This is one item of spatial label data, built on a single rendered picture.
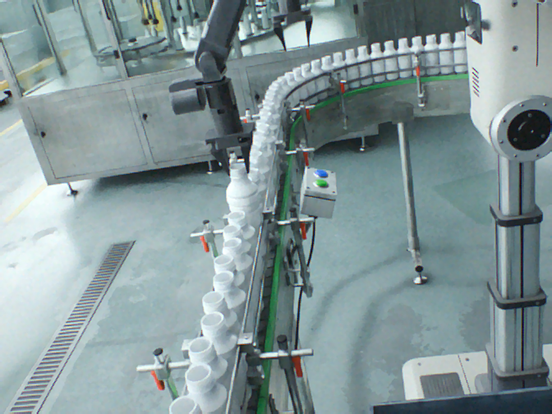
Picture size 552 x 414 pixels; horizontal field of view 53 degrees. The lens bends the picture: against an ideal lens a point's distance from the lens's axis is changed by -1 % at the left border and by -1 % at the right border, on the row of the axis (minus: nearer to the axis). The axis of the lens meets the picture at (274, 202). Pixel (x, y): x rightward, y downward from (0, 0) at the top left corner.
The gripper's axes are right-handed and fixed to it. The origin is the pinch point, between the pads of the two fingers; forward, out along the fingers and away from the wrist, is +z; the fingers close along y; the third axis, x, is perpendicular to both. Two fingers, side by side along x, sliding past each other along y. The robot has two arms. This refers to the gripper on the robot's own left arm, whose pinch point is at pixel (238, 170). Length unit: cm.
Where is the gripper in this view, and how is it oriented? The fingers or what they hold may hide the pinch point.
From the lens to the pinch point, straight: 120.9
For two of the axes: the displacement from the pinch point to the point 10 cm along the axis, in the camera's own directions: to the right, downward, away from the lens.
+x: 0.7, -4.5, 8.9
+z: 1.9, 8.8, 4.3
